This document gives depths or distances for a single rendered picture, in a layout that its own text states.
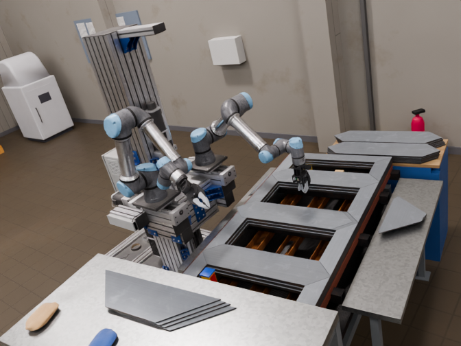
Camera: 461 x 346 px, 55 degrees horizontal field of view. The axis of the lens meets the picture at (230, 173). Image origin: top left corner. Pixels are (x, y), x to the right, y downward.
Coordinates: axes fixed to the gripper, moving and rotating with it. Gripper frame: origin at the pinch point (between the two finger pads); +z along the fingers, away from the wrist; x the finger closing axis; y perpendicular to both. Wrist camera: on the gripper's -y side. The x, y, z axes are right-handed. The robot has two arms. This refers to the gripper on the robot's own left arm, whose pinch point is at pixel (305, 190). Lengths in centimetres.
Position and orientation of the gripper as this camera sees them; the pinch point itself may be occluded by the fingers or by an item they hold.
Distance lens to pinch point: 270.9
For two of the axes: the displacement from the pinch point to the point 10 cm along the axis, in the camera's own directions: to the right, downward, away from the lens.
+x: 8.4, 0.6, -5.4
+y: -5.0, 4.8, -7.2
